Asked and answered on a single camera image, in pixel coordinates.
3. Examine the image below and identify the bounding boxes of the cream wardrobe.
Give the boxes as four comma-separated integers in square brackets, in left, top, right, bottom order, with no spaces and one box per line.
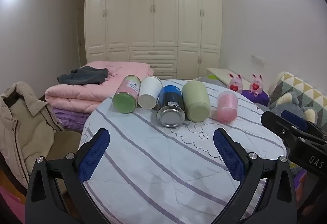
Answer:
[84,0,223,80]

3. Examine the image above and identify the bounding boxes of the pink can with green base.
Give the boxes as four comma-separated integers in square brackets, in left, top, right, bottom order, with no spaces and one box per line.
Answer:
[112,75,142,114]

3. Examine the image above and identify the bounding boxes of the grey pants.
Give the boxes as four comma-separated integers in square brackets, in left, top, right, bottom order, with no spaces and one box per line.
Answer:
[57,66,109,86]

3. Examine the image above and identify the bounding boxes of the grey plush toy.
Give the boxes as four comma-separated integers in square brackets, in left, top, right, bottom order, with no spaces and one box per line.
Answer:
[269,91,320,125]

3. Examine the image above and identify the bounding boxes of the beige jacket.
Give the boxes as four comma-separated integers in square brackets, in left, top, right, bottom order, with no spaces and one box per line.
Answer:
[0,81,67,190]

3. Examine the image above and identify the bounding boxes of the blue and black metal can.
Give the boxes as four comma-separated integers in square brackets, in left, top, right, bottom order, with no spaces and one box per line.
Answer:
[156,85,186,128]

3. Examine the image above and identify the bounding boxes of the pink translucent plastic cup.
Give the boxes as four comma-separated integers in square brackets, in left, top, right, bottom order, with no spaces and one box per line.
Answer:
[216,90,239,124]

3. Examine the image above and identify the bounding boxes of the light green cup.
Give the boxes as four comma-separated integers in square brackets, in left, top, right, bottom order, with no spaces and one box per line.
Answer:
[181,80,211,123]

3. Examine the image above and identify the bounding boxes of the folded pink quilt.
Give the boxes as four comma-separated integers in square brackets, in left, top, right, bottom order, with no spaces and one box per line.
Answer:
[45,61,154,114]

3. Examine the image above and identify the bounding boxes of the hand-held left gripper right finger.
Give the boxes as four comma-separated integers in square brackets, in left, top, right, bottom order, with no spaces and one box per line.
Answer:
[213,127,299,224]

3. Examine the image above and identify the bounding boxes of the triangle patterned pillow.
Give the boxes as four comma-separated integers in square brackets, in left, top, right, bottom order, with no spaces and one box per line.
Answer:
[268,72,327,117]

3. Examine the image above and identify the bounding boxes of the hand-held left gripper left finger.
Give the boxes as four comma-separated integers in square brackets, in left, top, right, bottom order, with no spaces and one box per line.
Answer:
[25,127,111,224]

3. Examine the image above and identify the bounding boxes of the pink bunny plush toy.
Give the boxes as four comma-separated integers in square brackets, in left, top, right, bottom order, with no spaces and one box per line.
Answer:
[226,73,243,94]
[248,74,264,94]

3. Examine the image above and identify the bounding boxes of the purple cushion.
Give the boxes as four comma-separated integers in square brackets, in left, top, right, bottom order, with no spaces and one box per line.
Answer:
[240,89,270,106]

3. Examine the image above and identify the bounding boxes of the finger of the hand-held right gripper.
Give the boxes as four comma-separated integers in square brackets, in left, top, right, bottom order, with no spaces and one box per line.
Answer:
[261,110,327,146]
[280,110,327,138]

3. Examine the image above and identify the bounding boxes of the cream headboard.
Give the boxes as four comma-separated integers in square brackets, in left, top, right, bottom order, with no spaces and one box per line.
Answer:
[206,68,253,88]

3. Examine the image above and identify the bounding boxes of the white paper cup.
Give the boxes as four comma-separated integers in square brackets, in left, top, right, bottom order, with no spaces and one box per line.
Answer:
[138,76,163,109]

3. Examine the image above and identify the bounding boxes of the purple folded blanket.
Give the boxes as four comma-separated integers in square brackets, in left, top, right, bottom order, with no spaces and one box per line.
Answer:
[52,108,96,132]

